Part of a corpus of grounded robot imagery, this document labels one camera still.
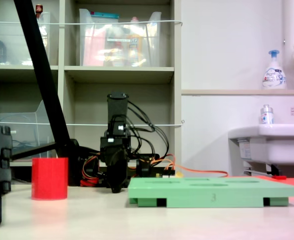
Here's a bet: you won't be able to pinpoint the sticker on sink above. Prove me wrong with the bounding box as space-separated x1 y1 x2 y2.
237 138 252 161

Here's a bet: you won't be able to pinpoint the small red capped bottle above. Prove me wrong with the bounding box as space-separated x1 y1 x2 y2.
35 3 44 20

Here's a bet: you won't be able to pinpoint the white pump soap bottle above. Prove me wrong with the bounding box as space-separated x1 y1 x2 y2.
262 49 287 90

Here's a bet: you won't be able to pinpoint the teal topped packet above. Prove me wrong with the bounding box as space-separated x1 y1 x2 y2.
90 11 120 24

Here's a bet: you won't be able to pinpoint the small clear sanitiser bottle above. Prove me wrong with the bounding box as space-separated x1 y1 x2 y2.
259 104 275 125

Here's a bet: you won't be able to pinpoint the beige shelf unit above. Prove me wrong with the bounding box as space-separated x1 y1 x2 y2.
0 0 182 185

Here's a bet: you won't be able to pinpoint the orange and red wire loops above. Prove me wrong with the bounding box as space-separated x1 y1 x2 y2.
80 154 101 187

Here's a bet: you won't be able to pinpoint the long orange cable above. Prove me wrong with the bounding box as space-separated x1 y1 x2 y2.
173 163 229 179

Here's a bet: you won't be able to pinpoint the black tripod leg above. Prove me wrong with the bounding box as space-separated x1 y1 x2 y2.
10 0 84 187

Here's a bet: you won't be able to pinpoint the white cord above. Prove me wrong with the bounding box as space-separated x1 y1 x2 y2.
0 19 184 27

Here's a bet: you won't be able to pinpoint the large clear plastic bin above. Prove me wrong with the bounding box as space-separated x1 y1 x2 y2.
78 8 162 68

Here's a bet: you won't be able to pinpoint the orange label bottle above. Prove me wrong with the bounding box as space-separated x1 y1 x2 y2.
126 16 144 66

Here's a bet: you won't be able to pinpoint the clear bin with dark bottle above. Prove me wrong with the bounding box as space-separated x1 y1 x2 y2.
0 11 51 66

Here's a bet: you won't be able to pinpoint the green shape hole board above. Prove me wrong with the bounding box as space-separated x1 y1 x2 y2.
127 176 294 209

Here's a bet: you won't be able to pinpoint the clear slanted plastic bin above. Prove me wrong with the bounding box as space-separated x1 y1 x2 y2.
0 99 57 162

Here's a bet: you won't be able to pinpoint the white sink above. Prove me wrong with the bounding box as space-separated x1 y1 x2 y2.
228 123 294 166

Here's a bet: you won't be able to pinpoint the red octagonal pillar block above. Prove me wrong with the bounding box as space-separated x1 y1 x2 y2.
31 157 69 201

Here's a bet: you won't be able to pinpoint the black cable bundle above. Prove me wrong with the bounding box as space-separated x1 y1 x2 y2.
125 99 170 162

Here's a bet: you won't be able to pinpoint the black round clamp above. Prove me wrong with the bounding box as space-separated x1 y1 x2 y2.
136 154 157 179

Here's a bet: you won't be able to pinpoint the circuit board with connectors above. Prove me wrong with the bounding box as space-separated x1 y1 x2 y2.
155 169 184 179

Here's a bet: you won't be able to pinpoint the orange wires on arm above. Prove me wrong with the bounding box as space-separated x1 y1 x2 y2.
149 153 177 173

